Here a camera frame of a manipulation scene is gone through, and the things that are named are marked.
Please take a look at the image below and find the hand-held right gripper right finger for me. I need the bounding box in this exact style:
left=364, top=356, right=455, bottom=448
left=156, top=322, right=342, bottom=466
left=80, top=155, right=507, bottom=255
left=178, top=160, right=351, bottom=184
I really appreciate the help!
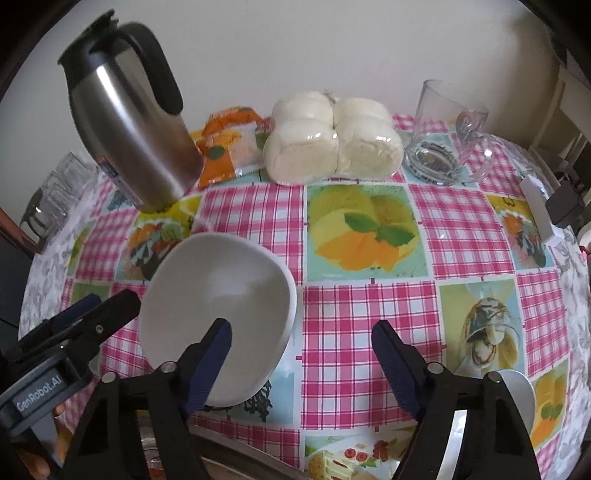
left=372, top=320, right=542, bottom=480

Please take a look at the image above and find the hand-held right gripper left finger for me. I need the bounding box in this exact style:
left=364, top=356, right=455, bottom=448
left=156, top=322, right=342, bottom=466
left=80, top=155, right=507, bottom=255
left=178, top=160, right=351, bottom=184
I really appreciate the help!
left=62, top=318, right=233, bottom=480

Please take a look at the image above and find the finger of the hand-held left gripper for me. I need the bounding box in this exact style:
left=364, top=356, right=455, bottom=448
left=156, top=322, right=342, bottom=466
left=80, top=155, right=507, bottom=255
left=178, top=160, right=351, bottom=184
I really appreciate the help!
left=44, top=290, right=141, bottom=372
left=18, top=293, right=102, bottom=352

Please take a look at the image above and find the plain white bowl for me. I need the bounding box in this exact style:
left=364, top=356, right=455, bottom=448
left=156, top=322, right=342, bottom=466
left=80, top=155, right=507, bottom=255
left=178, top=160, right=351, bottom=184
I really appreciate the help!
left=139, top=233, right=297, bottom=408

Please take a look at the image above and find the person's left hand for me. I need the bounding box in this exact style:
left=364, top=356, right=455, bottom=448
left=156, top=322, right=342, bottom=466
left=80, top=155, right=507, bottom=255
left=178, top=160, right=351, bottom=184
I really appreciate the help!
left=21, top=403, right=71, bottom=479

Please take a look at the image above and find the pink checkered fruit tablecloth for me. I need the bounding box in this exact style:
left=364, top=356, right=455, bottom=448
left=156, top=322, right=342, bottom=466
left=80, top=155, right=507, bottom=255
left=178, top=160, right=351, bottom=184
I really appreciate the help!
left=58, top=113, right=578, bottom=480

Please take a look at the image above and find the dark wooden furniture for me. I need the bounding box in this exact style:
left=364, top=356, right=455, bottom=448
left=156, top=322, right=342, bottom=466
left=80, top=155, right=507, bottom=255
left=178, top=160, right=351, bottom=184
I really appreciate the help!
left=0, top=203, right=35, bottom=342

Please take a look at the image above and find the stainless steel thermos jug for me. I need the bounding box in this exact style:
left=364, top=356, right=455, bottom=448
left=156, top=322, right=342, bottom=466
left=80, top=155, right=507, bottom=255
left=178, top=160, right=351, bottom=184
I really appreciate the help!
left=58, top=10, right=205, bottom=214

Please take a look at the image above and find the orange snack packet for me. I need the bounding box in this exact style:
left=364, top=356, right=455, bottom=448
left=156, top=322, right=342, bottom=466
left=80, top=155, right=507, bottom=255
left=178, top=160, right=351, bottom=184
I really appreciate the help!
left=193, top=106, right=271, bottom=188

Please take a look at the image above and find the clear glass mug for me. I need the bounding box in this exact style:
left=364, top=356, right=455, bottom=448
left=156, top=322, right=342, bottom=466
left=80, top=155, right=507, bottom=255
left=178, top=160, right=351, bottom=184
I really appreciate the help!
left=404, top=79, right=496, bottom=186

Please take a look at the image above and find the white power adapter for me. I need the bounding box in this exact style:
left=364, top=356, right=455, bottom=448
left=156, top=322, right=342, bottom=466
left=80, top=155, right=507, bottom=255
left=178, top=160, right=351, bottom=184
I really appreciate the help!
left=519, top=175, right=565, bottom=244

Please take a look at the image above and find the bag of white buns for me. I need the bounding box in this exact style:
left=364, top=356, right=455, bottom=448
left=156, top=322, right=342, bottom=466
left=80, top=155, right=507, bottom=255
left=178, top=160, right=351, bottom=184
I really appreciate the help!
left=263, top=90, right=403, bottom=186

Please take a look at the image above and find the white chair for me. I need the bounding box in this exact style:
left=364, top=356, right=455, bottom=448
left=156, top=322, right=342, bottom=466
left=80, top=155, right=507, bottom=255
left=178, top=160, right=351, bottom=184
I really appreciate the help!
left=526, top=65, right=591, bottom=185

